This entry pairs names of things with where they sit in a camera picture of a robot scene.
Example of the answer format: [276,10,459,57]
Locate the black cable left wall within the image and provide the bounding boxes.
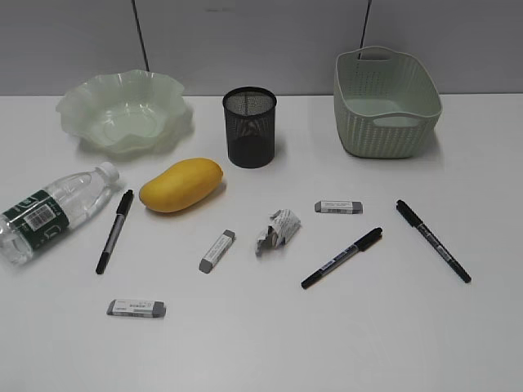
[132,0,151,72]

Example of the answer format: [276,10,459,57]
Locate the pale green woven basket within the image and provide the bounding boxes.
[333,46,442,159]

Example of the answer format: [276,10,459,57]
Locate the pale green wavy plate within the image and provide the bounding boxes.
[56,69,192,155]

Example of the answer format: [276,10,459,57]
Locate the yellow mango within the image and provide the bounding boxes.
[139,158,223,213]

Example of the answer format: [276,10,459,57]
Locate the black cable wall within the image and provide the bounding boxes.
[360,0,373,48]
[132,0,151,72]

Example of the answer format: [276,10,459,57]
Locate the grey white eraser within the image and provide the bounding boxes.
[106,299,167,319]
[199,229,235,274]
[314,200,363,215]

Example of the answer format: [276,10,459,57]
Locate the black cable right wall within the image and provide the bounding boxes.
[360,0,373,48]

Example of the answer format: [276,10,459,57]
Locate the grey white eraser right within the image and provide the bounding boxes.
[314,200,363,215]

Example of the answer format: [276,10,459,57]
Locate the black mesh pen holder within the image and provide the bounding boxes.
[222,87,277,169]

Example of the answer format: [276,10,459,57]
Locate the clear water bottle green label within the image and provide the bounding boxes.
[1,162,119,265]

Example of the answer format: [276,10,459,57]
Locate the black marker pen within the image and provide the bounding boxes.
[95,189,134,275]
[301,227,382,290]
[396,199,472,283]

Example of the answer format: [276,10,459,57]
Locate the waste paper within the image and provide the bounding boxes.
[255,209,301,256]

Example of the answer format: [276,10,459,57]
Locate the grey white eraser front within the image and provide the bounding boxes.
[106,299,167,319]

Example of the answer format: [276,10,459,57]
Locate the grey white eraser centre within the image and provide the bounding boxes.
[199,229,235,274]

